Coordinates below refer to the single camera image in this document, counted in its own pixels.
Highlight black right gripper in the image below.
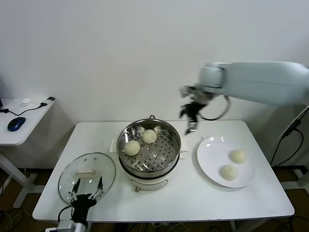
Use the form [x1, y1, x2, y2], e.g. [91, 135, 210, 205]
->
[179, 96, 211, 135]

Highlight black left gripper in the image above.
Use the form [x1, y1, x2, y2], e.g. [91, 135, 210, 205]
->
[68, 176, 104, 222]

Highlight white steamed baozi bun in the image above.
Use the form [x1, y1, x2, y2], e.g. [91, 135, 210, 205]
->
[124, 140, 141, 156]
[141, 129, 157, 144]
[230, 149, 248, 164]
[220, 165, 239, 181]

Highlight stainless steel steamer basket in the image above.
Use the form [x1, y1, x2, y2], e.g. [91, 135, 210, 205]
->
[110, 119, 189, 173]

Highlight glass pot lid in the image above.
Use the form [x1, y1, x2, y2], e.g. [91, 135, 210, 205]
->
[58, 152, 116, 203]

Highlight white round plate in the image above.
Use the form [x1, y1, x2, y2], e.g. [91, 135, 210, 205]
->
[197, 136, 256, 189]

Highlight white electric cooker base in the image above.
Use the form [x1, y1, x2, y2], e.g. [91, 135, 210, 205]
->
[118, 152, 187, 193]

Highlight white side table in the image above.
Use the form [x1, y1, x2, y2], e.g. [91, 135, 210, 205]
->
[0, 97, 75, 208]

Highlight blue computer mouse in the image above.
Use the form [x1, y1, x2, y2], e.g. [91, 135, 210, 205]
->
[7, 116, 27, 132]

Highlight white and black adapter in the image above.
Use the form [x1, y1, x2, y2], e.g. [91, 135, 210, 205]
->
[40, 96, 56, 107]

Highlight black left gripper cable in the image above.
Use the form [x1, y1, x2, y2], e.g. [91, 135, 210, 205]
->
[56, 206, 73, 223]

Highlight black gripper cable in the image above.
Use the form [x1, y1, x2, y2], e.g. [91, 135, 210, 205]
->
[200, 95, 232, 121]
[56, 206, 73, 223]

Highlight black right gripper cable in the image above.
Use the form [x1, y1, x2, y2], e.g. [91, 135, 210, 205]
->
[200, 95, 232, 121]

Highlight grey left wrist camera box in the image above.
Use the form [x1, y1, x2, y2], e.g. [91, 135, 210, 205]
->
[57, 221, 74, 232]

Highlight white hanging cable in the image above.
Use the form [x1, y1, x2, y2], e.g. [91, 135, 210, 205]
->
[267, 105, 307, 150]

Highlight thin black desk cable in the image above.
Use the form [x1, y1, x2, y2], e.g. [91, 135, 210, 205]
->
[0, 102, 46, 116]

